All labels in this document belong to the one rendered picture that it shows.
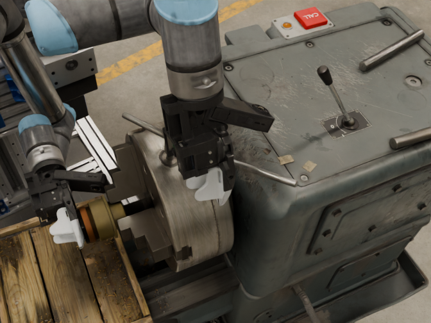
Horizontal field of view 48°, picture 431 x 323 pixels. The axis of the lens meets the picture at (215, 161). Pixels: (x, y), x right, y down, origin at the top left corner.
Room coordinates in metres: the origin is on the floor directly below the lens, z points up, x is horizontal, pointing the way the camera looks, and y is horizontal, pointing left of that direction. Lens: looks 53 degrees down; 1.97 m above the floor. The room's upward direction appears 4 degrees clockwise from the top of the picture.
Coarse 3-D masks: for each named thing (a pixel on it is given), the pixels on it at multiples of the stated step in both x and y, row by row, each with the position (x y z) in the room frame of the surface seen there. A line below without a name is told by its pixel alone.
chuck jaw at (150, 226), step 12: (132, 216) 0.50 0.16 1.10; (144, 216) 0.50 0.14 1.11; (156, 216) 0.50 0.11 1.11; (120, 228) 0.47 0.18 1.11; (132, 228) 0.47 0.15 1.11; (144, 228) 0.47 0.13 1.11; (156, 228) 0.47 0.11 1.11; (144, 240) 0.45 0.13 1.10; (156, 240) 0.44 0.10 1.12; (168, 240) 0.44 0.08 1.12; (156, 252) 0.42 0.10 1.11; (168, 252) 0.43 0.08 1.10; (180, 252) 0.43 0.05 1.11
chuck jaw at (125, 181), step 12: (120, 144) 0.63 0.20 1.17; (132, 144) 0.61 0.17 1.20; (120, 156) 0.59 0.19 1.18; (132, 156) 0.59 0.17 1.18; (120, 168) 0.57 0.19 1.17; (132, 168) 0.58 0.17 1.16; (120, 180) 0.56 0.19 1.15; (132, 180) 0.56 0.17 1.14; (108, 192) 0.53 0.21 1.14; (120, 192) 0.54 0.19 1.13; (132, 192) 0.54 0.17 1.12; (144, 192) 0.55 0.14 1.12
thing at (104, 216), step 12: (96, 204) 0.51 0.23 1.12; (108, 204) 0.52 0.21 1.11; (120, 204) 0.52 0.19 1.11; (84, 216) 0.48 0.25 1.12; (96, 216) 0.48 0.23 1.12; (108, 216) 0.49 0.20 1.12; (120, 216) 0.50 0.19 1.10; (84, 228) 0.46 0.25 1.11; (96, 228) 0.47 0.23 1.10; (108, 228) 0.47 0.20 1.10
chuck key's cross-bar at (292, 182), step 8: (136, 120) 0.58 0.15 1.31; (144, 128) 0.57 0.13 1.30; (152, 128) 0.56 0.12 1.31; (160, 136) 0.55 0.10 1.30; (240, 168) 0.49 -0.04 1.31; (248, 168) 0.48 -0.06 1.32; (256, 168) 0.48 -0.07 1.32; (264, 176) 0.47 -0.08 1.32; (272, 176) 0.47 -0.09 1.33; (280, 176) 0.46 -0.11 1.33; (288, 184) 0.45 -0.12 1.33; (296, 184) 0.45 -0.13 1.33
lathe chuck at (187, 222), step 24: (144, 144) 0.59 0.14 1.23; (144, 168) 0.56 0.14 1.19; (168, 168) 0.53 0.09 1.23; (168, 192) 0.49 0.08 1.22; (192, 192) 0.50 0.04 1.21; (168, 216) 0.45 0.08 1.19; (192, 216) 0.47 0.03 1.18; (192, 240) 0.44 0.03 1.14; (216, 240) 0.45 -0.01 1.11; (168, 264) 0.46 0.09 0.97; (192, 264) 0.43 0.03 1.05
